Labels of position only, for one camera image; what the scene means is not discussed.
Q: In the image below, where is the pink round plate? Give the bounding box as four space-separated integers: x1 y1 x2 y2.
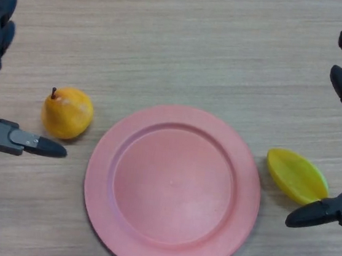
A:
76 95 271 256

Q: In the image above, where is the yellow starfruit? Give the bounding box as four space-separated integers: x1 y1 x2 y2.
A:
262 147 334 208

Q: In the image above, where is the yellow pear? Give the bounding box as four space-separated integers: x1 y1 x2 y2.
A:
39 84 97 143

